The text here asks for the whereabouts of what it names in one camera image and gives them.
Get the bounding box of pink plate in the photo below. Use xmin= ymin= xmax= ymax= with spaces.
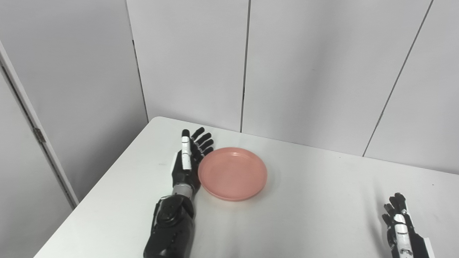
xmin=198 ymin=147 xmax=268 ymax=201

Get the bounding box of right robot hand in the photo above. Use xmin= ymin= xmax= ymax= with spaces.
xmin=382 ymin=193 xmax=436 ymax=258

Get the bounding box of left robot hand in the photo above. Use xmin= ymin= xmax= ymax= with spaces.
xmin=171 ymin=127 xmax=214 ymax=190

